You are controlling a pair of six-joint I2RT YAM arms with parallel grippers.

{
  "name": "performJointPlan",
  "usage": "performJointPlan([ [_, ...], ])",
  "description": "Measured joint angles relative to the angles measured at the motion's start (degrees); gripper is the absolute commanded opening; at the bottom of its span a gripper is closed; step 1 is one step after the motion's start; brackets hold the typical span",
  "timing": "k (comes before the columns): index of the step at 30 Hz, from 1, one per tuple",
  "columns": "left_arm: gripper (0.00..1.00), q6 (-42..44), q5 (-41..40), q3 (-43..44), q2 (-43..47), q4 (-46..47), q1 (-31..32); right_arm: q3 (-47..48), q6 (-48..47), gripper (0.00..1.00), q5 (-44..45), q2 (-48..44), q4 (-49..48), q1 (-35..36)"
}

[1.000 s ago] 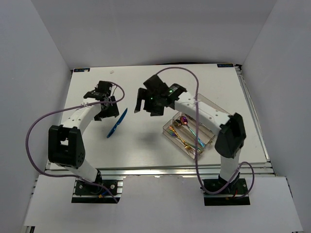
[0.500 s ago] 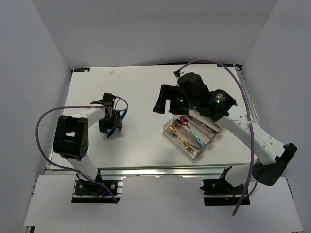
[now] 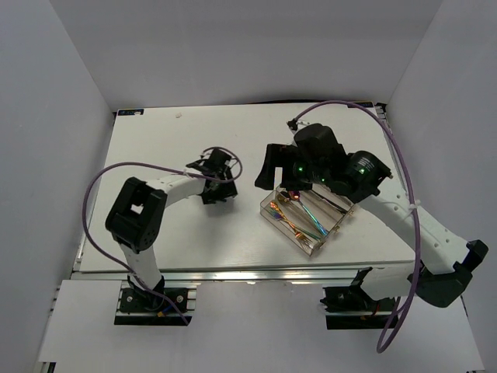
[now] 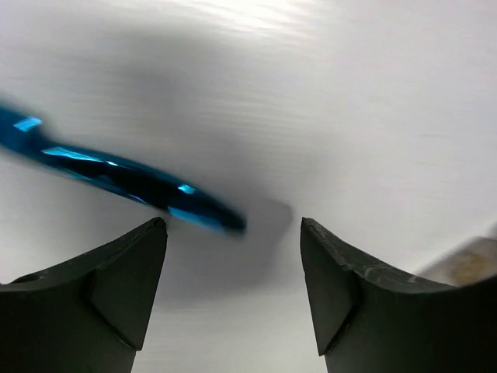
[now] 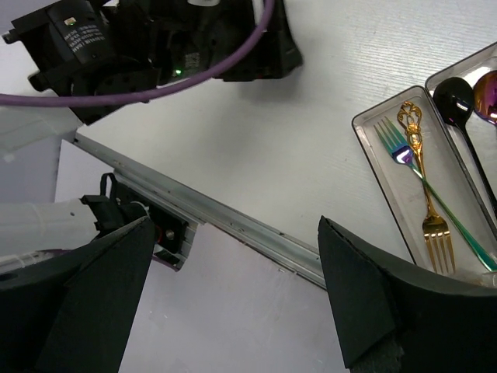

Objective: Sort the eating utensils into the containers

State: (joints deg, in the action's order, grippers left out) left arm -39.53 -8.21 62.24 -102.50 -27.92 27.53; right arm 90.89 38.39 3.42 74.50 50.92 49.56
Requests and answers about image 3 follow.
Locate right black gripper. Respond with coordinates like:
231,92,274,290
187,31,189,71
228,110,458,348
254,145,328,191

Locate black spoon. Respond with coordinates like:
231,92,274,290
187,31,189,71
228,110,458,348
277,191,324,237

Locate black knife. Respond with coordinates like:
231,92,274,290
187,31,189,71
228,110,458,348
317,193,350,214

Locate gold fork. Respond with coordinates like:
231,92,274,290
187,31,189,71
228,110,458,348
269,200,311,246

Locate iridescent purple spoon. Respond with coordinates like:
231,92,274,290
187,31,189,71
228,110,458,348
288,191,328,236

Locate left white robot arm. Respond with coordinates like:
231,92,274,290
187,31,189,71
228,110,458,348
105,148,238,310

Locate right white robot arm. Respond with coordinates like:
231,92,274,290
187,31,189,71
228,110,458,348
255,124,488,310

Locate clear four-slot utensil organizer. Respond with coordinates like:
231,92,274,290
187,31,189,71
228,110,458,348
259,185,356,257

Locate right blue corner sticker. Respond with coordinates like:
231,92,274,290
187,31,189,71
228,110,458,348
353,102,374,108

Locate blue corner sticker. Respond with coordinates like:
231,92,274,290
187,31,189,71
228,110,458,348
353,102,374,108
116,109,144,116

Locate left blue corner sticker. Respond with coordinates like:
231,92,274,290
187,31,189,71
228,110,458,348
116,109,144,116

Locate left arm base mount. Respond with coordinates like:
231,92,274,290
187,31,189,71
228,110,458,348
114,282,196,326

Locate aluminium table rail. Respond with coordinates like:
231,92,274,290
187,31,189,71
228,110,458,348
71,265,432,288

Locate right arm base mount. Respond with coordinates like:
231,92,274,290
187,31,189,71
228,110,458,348
320,287,395,330

